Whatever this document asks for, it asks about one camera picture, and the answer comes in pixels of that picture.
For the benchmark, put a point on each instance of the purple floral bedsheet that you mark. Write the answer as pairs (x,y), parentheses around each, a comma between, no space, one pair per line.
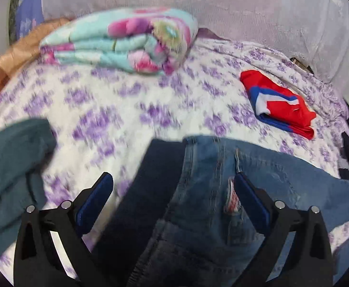
(126,104)

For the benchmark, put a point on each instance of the blue denim pants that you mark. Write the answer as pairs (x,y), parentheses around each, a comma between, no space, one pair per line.
(198,215)

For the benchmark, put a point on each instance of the red blue white garment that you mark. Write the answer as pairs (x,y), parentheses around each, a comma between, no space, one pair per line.
(279,104)

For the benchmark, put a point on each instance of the orange brown cloth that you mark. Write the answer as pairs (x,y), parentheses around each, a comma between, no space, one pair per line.
(16,53)

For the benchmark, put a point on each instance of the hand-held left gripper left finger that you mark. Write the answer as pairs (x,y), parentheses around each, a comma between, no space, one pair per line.
(95,200)

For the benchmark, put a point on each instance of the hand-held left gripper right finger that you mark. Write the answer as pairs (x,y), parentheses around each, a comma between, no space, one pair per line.
(250,204)

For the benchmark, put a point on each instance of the dark teal garment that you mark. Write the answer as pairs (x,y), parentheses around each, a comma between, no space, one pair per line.
(13,161)

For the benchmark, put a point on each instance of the folded floral blanket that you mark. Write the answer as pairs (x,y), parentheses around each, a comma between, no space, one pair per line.
(123,40)

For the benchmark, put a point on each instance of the blue floral pillow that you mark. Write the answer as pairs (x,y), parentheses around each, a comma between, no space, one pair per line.
(28,9)

